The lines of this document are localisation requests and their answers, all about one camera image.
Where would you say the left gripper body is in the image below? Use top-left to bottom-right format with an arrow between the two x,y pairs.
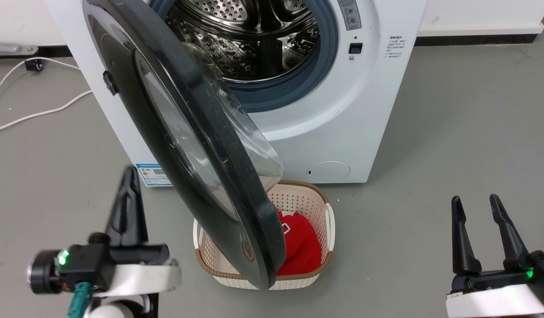
28,232 -> 182,298

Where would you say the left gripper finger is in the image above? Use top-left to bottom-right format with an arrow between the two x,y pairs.
121,166 -> 148,247
105,172 -> 126,246

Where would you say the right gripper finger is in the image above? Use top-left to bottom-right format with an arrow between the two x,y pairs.
489,193 -> 531,271
451,196 -> 483,275

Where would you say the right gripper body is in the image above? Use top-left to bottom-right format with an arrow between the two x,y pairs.
446,250 -> 544,318

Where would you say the black round washing machine door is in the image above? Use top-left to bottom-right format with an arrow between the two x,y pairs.
82,0 -> 287,291

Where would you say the black door latch hook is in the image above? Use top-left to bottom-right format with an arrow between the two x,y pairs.
102,71 -> 119,96

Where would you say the white front-load washing machine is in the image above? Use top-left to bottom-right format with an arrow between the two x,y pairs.
45,0 -> 428,187

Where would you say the blue-grey rubber door gasket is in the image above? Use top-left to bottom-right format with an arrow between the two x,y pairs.
148,0 -> 339,114

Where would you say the blue energy label sticker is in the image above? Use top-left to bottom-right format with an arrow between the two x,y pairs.
136,163 -> 174,187

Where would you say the round white filter cover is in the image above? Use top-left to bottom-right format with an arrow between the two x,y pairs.
307,161 -> 351,183

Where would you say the red garment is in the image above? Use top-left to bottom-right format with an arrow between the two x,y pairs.
275,211 -> 323,276

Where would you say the white woven laundry basket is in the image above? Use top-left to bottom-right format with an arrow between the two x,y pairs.
193,180 -> 336,291

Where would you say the steel perforated washer drum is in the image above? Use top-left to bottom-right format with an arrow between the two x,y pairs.
166,0 -> 321,83

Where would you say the white text sticker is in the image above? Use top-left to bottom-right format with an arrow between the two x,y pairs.
385,36 -> 408,61

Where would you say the teal cable connector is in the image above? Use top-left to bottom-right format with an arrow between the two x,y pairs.
68,283 -> 94,318

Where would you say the white floor cable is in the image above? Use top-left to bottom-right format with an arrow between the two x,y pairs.
0,57 -> 82,107
0,90 -> 93,135

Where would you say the grey metal bracket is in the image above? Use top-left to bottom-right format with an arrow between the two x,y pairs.
0,42 -> 39,57

